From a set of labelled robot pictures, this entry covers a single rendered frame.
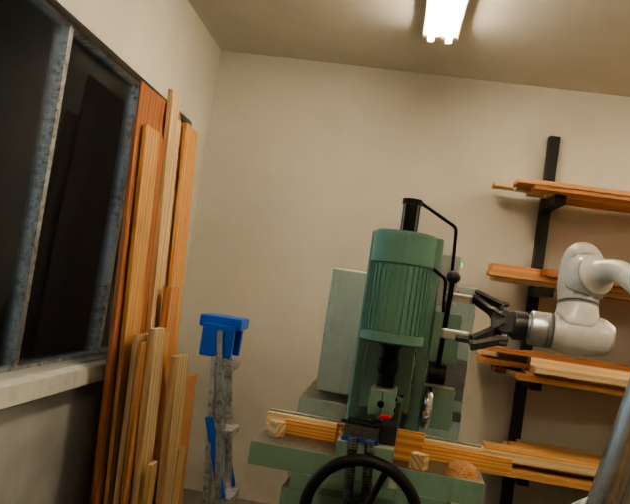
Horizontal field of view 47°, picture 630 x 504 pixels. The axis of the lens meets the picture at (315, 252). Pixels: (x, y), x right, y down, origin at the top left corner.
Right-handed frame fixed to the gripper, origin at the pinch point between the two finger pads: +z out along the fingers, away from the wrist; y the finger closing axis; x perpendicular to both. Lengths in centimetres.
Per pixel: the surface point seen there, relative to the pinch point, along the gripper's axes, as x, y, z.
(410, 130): -94, 249, 30
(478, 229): -135, 214, -18
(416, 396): -38.6, 3.0, 4.8
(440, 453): -33.9, -18.7, -3.7
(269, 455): -27, -34, 40
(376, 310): -4.2, 1.6, 18.8
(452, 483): -25.9, -32.5, -6.9
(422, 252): 8.5, 13.4, 8.9
